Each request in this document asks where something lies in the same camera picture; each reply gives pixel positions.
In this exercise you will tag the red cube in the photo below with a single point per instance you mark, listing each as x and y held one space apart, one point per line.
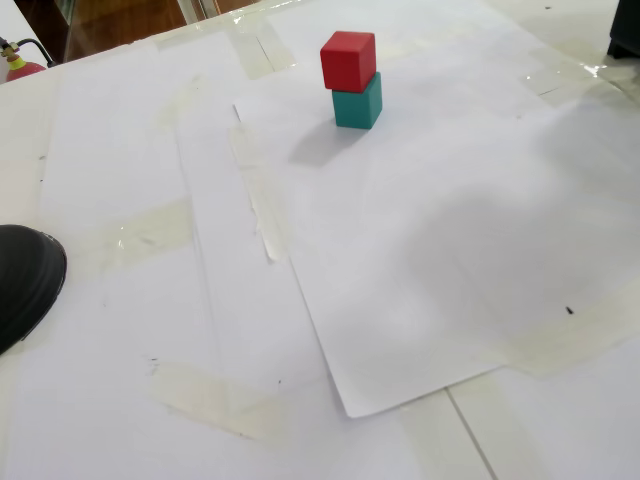
347 62

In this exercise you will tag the large white paper sheet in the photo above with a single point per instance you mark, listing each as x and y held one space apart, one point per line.
125 150
220 200

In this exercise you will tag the brown wooden cabinet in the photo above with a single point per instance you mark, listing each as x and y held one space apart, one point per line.
125 25

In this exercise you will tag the red fire extinguisher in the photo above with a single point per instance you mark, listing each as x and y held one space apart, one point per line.
22 71

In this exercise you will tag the clear shiny tape strip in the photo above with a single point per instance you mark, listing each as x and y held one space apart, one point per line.
565 80
135 235

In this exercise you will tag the small white paper sheet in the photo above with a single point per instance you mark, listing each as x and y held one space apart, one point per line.
400 250

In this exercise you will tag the beige masking tape strip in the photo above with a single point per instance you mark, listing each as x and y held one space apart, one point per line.
265 220
215 400
550 350
175 107
435 440
260 50

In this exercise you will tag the black round stand base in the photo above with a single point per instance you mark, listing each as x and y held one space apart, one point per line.
25 285

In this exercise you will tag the teal blue cube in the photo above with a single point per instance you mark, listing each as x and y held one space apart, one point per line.
357 107

